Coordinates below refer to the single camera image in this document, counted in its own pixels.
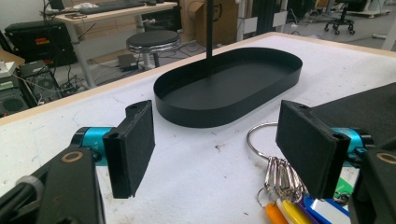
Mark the wooden table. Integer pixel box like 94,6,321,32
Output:
0,31,396,224

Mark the cardboard box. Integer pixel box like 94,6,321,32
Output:
180,0,239,48

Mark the black oval tray with hanger stand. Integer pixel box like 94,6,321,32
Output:
153,0,304,129

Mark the black round stool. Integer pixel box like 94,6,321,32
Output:
125,29,181,70

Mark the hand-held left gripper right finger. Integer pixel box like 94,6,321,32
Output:
276,100,375,200

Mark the key ring with colourful tags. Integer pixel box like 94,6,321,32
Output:
247,121,355,224

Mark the white table mat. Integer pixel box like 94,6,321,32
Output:
0,35,396,224

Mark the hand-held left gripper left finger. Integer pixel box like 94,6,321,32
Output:
70,100,156,200

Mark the wooden desk with white legs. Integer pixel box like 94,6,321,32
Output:
40,1,178,90

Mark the black office chair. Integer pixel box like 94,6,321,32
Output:
323,0,357,35

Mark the black equipment case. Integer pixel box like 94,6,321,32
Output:
4,20,78,67

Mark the black computer tower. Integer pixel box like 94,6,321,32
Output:
18,60,63,101
0,77,31,119

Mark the black keyboard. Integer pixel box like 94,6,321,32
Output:
78,1,148,15

